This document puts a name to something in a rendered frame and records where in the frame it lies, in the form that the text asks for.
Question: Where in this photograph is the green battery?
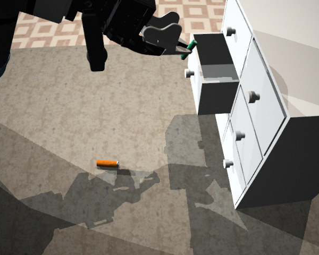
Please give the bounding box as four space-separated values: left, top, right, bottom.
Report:
180 40 198 60

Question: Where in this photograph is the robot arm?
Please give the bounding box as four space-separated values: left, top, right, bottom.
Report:
0 0 107 77

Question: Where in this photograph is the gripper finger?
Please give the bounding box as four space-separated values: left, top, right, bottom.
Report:
141 11 189 48
116 23 192 56

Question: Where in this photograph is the grey chest of drawers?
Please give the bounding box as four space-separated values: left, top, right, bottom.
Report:
221 0 319 209

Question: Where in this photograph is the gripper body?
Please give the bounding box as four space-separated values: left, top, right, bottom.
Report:
65 0 156 45

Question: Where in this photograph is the orange battery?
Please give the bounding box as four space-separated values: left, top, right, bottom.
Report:
96 160 119 168

